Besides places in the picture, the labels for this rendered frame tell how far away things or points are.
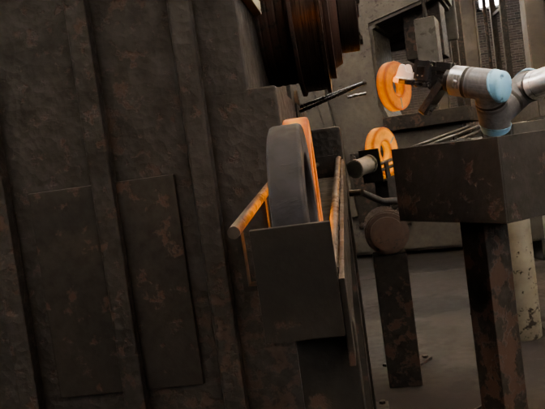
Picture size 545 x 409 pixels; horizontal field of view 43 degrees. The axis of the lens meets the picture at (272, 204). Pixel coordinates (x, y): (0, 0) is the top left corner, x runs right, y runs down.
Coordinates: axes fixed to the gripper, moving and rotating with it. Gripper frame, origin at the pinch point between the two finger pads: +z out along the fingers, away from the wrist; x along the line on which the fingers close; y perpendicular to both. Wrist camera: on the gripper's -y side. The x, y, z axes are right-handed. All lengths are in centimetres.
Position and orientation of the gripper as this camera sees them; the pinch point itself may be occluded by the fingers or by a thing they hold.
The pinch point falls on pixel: (393, 79)
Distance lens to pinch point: 226.4
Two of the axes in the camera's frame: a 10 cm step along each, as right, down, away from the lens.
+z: -7.5, -2.2, 6.2
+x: -6.6, 1.3, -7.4
